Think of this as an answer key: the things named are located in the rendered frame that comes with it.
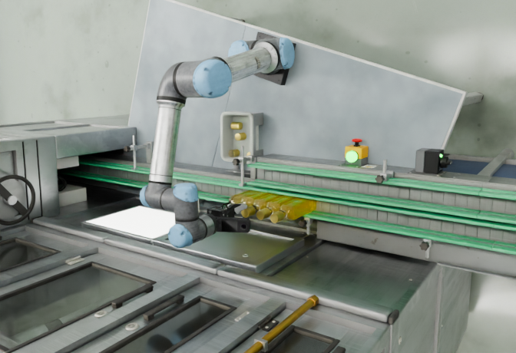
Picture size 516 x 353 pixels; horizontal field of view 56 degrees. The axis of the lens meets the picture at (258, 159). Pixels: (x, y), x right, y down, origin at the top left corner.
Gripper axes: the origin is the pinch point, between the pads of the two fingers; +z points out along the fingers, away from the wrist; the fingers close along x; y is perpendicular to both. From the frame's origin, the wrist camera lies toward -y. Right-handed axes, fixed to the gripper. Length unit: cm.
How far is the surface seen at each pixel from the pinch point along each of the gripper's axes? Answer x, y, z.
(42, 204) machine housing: 9, 100, -16
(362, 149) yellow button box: -22, -30, 34
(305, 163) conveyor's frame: -15.2, -8.9, 28.9
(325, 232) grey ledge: 11.5, -18.8, 28.4
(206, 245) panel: 12.9, 13.0, -7.2
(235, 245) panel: 12.8, 4.1, -1.2
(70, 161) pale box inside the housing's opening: -7, 110, 6
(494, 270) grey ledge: 13, -80, 28
